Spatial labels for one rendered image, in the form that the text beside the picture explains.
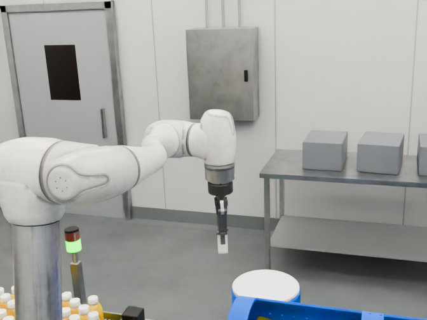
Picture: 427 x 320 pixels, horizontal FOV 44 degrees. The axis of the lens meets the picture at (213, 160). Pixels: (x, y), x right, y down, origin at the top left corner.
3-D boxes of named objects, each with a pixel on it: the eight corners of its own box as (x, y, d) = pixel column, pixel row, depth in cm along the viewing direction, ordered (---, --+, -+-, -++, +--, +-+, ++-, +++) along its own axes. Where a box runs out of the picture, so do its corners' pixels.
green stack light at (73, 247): (76, 253, 228) (75, 243, 227) (63, 252, 230) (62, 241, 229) (84, 247, 234) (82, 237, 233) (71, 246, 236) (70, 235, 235)
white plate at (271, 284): (218, 284, 223) (218, 287, 223) (265, 312, 202) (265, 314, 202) (265, 263, 239) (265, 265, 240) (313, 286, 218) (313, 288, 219)
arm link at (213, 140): (243, 158, 160) (204, 154, 166) (241, 107, 155) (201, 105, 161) (227, 168, 151) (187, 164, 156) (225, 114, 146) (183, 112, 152)
